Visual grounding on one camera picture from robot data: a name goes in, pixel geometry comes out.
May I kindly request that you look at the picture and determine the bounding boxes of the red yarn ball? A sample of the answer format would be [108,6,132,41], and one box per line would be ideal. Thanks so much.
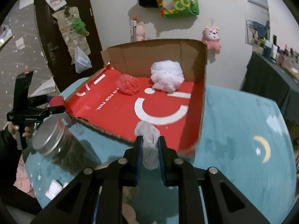
[47,96,65,107]

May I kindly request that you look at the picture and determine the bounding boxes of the grey white soft cloth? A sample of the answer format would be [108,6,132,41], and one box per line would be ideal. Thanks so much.
[134,121,160,170]

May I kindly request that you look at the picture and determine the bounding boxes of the person's left hand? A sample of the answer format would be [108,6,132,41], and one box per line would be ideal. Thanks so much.
[7,121,36,141]

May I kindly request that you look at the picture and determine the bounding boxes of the large glass jar metal lid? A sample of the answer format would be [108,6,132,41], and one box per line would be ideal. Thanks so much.
[33,116,100,176]

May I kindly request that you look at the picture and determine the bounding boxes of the white plastic bag on door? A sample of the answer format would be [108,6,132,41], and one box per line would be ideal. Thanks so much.
[75,46,92,74]

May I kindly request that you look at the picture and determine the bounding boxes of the dark brown door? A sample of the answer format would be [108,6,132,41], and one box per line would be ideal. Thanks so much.
[33,0,103,91]

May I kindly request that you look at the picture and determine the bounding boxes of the red mesh sponge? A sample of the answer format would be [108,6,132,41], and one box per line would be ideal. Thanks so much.
[116,74,140,96]

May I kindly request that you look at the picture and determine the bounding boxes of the red cardboard box tray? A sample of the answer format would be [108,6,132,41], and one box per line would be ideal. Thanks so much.
[66,39,207,155]

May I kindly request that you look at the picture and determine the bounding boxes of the white mesh bath pouf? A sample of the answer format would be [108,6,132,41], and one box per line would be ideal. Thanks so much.
[150,60,184,93]

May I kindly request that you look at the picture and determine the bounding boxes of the teal plush table blanket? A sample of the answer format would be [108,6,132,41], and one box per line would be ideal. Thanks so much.
[24,85,296,223]

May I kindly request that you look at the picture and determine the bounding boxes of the green plush toy on door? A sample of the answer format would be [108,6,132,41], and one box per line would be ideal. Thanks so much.
[73,18,89,36]

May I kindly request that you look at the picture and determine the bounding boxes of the pale pink plush toy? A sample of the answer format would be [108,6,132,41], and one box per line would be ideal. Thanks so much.
[135,22,145,41]

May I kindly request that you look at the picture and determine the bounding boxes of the dark green covered side table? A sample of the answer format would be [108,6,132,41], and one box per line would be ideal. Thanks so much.
[241,52,299,123]

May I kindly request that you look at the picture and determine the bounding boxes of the orange handled broom stick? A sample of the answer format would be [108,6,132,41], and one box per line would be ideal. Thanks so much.
[132,16,137,42]

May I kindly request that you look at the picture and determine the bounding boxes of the pink plush toy on wall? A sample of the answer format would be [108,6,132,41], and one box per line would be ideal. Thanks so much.
[202,27,221,54]

